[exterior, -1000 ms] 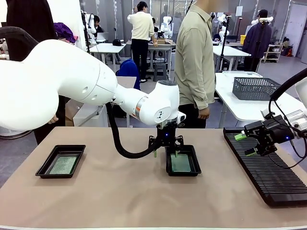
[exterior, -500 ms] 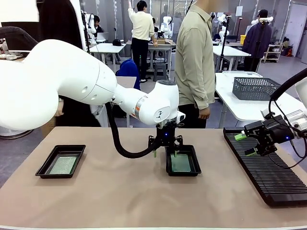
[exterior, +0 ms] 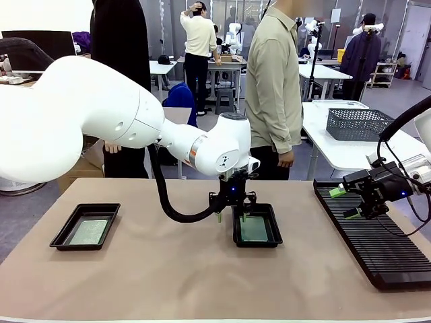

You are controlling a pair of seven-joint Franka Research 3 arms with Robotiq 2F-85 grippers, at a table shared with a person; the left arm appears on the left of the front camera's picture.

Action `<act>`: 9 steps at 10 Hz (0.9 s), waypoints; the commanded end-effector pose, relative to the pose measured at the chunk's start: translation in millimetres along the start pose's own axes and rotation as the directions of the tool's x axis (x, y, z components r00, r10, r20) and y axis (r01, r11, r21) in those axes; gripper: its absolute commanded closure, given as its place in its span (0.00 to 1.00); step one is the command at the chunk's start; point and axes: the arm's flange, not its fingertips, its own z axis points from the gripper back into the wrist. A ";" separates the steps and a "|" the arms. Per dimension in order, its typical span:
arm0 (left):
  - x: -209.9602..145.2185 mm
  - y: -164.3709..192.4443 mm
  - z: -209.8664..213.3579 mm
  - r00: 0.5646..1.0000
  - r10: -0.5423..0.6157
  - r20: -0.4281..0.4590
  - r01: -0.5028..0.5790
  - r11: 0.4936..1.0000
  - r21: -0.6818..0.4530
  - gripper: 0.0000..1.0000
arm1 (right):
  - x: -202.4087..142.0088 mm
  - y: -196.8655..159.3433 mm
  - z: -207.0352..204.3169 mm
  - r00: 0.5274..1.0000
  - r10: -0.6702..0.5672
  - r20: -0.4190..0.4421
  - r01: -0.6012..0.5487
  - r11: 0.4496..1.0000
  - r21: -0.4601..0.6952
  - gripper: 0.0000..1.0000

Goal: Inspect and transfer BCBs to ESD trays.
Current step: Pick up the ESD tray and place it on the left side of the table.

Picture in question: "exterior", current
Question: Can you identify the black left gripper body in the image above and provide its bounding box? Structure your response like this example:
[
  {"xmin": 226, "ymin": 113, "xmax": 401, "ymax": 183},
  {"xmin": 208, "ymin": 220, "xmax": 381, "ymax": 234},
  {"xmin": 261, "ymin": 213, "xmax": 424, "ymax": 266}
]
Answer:
[{"xmin": 216, "ymin": 169, "xmax": 251, "ymax": 207}]

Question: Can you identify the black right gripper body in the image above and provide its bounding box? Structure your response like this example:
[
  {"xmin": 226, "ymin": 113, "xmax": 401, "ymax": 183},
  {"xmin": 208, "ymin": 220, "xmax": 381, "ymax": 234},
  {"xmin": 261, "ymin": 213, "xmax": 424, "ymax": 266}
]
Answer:
[{"xmin": 368, "ymin": 161, "xmax": 413, "ymax": 205}]

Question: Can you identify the green circuit board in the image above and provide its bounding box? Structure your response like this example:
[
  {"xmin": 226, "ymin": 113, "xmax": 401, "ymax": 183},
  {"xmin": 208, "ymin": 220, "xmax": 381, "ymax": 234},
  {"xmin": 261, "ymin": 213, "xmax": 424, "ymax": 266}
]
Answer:
[
  {"xmin": 240, "ymin": 216, "xmax": 272, "ymax": 243},
  {"xmin": 68, "ymin": 219, "xmax": 110, "ymax": 246}
]

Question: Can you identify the black ESD tray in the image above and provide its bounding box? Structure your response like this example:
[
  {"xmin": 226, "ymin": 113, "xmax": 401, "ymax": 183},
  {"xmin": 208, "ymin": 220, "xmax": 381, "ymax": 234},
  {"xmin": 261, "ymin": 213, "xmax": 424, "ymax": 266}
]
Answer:
[
  {"xmin": 49, "ymin": 203, "xmax": 121, "ymax": 252},
  {"xmin": 230, "ymin": 202, "xmax": 284, "ymax": 249}
]

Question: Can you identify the person's left beige-sleeved forearm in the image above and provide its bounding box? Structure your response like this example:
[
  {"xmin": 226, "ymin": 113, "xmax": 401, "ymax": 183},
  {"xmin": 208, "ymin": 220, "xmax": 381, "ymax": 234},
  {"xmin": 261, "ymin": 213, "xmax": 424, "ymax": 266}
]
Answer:
[{"xmin": 272, "ymin": 113, "xmax": 304, "ymax": 155}]

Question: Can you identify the person's left hand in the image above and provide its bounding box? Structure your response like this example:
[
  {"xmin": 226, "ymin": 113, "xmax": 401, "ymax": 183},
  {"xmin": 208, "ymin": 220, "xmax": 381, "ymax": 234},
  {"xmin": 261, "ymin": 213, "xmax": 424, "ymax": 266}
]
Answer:
[{"xmin": 276, "ymin": 150, "xmax": 296, "ymax": 169}]

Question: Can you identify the black-clad person's hand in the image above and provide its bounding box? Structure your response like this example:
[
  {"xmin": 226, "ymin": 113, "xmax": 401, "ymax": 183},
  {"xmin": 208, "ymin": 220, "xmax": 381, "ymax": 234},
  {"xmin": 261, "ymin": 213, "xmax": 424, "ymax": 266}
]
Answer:
[{"xmin": 103, "ymin": 140, "xmax": 123, "ymax": 155}]

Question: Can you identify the black slotted board rack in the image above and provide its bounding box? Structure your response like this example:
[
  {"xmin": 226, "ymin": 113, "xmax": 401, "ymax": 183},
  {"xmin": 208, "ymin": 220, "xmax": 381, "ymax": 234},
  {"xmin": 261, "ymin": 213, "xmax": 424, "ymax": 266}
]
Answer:
[{"xmin": 312, "ymin": 177, "xmax": 431, "ymax": 291}]

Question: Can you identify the white side table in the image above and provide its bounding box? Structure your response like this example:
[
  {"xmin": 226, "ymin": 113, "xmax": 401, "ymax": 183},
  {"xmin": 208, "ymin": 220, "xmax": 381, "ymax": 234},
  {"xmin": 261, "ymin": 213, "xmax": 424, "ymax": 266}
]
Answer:
[{"xmin": 300, "ymin": 101, "xmax": 431, "ymax": 181}]

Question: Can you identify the grey mesh basket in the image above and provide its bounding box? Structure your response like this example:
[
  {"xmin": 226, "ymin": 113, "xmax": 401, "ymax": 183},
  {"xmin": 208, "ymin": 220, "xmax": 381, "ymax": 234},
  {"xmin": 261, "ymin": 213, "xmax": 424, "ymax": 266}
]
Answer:
[{"xmin": 325, "ymin": 108, "xmax": 396, "ymax": 143}]

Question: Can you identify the grey step stool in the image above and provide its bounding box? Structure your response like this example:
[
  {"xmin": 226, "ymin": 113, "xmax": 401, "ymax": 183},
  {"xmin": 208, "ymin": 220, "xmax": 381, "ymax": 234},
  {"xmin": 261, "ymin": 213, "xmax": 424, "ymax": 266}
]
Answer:
[{"xmin": 214, "ymin": 87, "xmax": 237, "ymax": 116}]

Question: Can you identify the blue jacket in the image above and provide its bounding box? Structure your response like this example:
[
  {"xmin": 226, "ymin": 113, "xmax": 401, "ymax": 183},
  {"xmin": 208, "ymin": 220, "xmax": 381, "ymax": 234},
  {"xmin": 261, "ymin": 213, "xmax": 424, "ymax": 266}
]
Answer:
[{"xmin": 162, "ymin": 83, "xmax": 198, "ymax": 128}]

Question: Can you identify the metal storage shelf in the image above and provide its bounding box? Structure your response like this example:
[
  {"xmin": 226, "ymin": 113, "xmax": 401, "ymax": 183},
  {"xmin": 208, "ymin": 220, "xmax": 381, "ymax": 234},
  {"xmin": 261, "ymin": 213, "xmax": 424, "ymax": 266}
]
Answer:
[{"xmin": 368, "ymin": 61, "xmax": 399, "ymax": 89}]

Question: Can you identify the person in beige shirt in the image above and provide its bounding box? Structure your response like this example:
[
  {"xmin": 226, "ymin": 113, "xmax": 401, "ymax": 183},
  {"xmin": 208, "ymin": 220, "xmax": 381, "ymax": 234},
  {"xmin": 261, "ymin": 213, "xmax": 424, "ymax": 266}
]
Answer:
[{"xmin": 244, "ymin": 0, "xmax": 304, "ymax": 181}]

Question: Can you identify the white background table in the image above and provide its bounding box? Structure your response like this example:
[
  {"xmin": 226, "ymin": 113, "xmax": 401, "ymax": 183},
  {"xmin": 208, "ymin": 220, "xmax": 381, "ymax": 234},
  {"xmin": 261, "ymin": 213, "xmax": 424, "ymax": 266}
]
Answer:
[{"xmin": 298, "ymin": 63, "xmax": 354, "ymax": 102}]

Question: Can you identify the black tripod stand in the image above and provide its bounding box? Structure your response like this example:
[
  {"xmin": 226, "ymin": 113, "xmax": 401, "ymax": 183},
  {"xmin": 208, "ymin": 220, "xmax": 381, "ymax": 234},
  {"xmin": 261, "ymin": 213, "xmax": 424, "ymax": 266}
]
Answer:
[{"xmin": 308, "ymin": 22, "xmax": 326, "ymax": 102}]

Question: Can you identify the person in dark jacket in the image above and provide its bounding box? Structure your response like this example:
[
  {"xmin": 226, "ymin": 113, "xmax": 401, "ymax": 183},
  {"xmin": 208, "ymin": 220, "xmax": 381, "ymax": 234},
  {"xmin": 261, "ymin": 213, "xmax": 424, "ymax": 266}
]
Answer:
[{"xmin": 339, "ymin": 13, "xmax": 383, "ymax": 102}]

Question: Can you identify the grey workbench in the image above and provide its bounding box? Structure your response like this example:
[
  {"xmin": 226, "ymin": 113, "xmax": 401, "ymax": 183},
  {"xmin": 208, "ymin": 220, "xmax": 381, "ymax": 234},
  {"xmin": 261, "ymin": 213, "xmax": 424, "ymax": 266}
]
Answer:
[{"xmin": 176, "ymin": 55, "xmax": 248, "ymax": 112}]

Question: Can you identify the brown cardboard carton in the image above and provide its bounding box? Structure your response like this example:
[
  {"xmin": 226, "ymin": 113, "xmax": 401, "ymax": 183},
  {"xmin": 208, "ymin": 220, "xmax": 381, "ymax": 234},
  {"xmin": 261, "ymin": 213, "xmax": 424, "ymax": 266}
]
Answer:
[{"xmin": 55, "ymin": 138, "xmax": 106, "ymax": 194}]

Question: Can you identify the white office desk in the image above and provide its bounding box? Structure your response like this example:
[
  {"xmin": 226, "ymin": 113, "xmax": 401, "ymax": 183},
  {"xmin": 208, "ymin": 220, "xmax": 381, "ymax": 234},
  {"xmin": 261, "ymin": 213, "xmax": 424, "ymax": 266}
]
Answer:
[{"xmin": 149, "ymin": 60, "xmax": 178, "ymax": 102}]

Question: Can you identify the person in white shirt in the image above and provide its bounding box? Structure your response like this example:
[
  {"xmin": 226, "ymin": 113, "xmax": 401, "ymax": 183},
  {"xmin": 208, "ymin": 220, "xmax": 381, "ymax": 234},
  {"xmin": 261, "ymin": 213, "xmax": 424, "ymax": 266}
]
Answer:
[{"xmin": 179, "ymin": 1, "xmax": 222, "ymax": 117}]

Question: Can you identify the person in black clothes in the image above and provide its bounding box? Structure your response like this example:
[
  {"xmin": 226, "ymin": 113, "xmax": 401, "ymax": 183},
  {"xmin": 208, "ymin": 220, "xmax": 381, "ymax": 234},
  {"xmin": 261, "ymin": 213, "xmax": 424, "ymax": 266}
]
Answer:
[{"xmin": 90, "ymin": 0, "xmax": 152, "ymax": 180}]

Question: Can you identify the white air purifier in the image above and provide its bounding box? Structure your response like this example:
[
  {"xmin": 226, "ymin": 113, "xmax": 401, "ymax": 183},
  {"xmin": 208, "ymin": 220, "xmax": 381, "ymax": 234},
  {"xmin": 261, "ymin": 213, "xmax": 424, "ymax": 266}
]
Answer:
[{"xmin": 0, "ymin": 176, "xmax": 46, "ymax": 196}]

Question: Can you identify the purple cloth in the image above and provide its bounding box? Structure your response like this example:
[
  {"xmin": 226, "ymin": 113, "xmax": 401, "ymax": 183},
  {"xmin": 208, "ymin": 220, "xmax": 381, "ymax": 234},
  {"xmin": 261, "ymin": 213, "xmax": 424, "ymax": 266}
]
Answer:
[{"xmin": 73, "ymin": 31, "xmax": 92, "ymax": 55}]

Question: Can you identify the black computer monitor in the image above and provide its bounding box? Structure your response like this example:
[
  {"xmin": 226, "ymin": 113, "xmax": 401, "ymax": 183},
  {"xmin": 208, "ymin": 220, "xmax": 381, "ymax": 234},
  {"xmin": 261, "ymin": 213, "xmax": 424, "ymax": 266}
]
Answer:
[{"xmin": 1, "ymin": 30, "xmax": 77, "ymax": 60}]

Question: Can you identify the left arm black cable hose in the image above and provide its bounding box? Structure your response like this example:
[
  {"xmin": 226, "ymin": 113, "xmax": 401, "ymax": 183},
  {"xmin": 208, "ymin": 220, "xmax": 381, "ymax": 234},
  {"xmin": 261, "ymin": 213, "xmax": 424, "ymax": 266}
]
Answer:
[{"xmin": 147, "ymin": 143, "xmax": 224, "ymax": 224}]

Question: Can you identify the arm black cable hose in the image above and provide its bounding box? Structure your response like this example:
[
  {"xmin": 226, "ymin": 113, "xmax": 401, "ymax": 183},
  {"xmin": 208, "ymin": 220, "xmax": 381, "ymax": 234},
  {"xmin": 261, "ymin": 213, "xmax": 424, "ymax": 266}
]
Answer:
[
  {"xmin": 378, "ymin": 96, "xmax": 431, "ymax": 143},
  {"xmin": 147, "ymin": 143, "xmax": 224, "ymax": 224}
]

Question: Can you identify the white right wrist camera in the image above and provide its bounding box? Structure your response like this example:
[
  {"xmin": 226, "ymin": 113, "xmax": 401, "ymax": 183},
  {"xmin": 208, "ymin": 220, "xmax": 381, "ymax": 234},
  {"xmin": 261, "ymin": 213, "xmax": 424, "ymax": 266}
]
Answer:
[{"xmin": 366, "ymin": 153, "xmax": 431, "ymax": 196}]

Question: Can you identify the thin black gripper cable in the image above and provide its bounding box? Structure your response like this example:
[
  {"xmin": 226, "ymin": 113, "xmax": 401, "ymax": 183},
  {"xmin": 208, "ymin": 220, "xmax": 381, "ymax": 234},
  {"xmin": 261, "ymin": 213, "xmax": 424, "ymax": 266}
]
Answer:
[{"xmin": 376, "ymin": 134, "xmax": 431, "ymax": 237}]

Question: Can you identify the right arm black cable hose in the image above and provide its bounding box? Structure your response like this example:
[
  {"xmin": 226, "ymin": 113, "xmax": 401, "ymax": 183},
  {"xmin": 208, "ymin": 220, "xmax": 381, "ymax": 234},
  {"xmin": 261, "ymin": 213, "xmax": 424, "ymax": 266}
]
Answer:
[{"xmin": 378, "ymin": 96, "xmax": 431, "ymax": 143}]

